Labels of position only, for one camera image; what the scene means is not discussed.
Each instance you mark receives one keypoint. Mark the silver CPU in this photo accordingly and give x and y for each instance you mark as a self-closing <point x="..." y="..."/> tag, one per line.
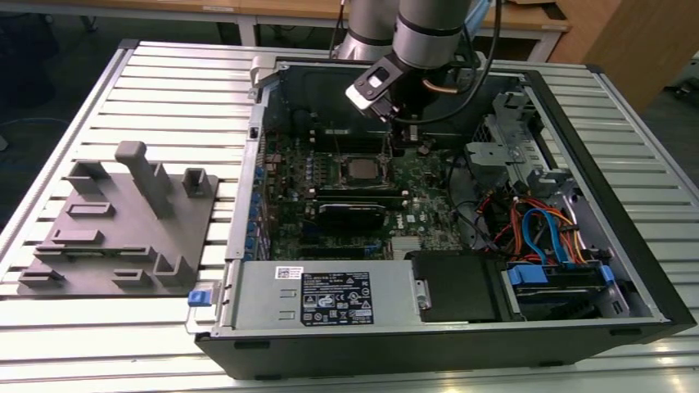
<point x="366" y="168"/>

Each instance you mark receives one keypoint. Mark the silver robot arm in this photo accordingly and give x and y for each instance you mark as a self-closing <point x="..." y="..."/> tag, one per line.
<point x="431" y="37"/>

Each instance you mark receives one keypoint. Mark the CPU socket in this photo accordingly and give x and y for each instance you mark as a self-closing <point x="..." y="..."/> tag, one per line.
<point x="363" y="185"/>

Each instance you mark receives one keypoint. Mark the metal drive cage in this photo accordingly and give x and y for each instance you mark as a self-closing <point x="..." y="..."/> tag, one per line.
<point x="507" y="135"/>

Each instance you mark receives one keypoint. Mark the green motherboard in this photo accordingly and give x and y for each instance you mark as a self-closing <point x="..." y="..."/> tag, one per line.
<point x="431" y="204"/>

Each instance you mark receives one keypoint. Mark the black graphics card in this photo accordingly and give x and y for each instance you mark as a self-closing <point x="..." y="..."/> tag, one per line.
<point x="352" y="217"/>

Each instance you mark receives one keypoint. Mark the silver chipset heatsink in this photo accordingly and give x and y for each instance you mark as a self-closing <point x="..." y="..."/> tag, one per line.
<point x="407" y="243"/>

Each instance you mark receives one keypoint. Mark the wooden cabinet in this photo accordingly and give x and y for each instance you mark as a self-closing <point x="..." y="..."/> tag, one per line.
<point x="644" y="41"/>

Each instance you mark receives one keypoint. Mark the hard disk in blue carrier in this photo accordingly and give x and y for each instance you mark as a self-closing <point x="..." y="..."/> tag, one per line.
<point x="527" y="276"/>

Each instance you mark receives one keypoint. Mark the silver power supply unit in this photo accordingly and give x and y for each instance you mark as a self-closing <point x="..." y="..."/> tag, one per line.
<point x="262" y="303"/>

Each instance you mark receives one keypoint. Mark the grey parts rack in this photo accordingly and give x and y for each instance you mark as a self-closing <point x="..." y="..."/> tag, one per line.
<point x="136" y="245"/>

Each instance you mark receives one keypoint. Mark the blue case latch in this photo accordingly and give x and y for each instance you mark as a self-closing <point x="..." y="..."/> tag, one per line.
<point x="198" y="298"/>

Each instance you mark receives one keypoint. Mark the black PC case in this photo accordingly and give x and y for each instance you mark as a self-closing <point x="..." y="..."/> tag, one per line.
<point x="382" y="356"/>

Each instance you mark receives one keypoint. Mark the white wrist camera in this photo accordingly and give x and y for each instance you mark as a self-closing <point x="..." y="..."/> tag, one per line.
<point x="371" y="86"/>

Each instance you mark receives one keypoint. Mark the wooden desk white frame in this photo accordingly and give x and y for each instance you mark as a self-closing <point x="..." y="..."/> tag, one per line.
<point x="524" y="18"/>
<point x="136" y="5"/>

